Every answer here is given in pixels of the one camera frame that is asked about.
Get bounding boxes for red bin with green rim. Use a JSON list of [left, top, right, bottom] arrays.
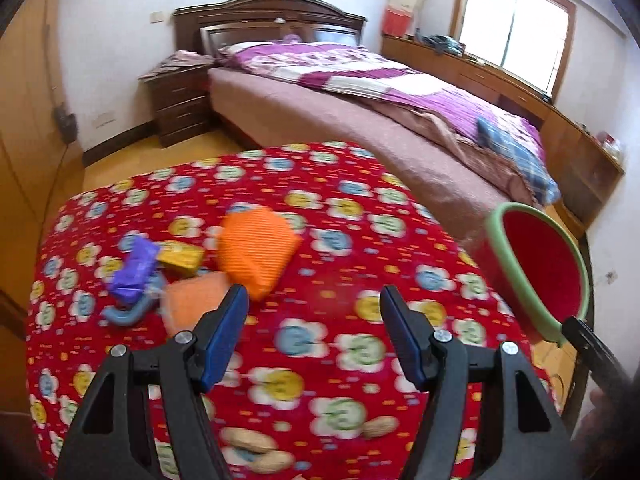
[[473, 202, 589, 346]]

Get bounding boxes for yellow snack box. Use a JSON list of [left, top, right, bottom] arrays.
[[156, 240, 205, 275]]

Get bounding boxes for peanut shell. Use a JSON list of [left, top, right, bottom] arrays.
[[220, 427, 278, 454], [247, 450, 295, 474], [362, 416, 399, 439]]

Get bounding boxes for orange cardboard box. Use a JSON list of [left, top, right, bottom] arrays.
[[160, 272, 230, 336]]

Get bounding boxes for blue plastic toy piece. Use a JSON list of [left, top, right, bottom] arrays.
[[101, 271, 167, 327]]

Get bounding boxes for blue plaid cloth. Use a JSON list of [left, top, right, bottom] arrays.
[[476, 118, 561, 206]]

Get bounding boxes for long wooden side cabinet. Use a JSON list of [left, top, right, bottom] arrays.
[[380, 32, 626, 239]]

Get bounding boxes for red smiley flower blanket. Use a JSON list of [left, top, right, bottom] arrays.
[[26, 142, 529, 479]]

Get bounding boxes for pink bed cover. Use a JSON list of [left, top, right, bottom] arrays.
[[208, 68, 538, 248]]

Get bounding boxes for wooden wardrobe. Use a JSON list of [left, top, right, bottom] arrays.
[[1, 0, 84, 413]]

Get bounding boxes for black bag on wardrobe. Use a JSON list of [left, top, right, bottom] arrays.
[[52, 105, 78, 145]]

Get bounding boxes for dark wooden nightstand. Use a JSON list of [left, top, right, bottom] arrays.
[[144, 65, 213, 148]]

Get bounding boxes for clothes on nightstand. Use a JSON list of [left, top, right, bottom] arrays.
[[139, 50, 214, 80]]

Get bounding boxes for window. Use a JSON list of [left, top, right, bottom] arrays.
[[450, 0, 576, 100]]

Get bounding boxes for blue clothes on cabinet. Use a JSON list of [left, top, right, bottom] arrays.
[[422, 35, 464, 56]]

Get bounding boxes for dark wooden bed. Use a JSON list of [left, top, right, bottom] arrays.
[[174, 0, 561, 242]]

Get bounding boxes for purple white quilt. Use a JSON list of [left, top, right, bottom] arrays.
[[229, 41, 544, 159]]

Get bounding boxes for purple pillow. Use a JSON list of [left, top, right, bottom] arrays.
[[216, 41, 262, 66]]

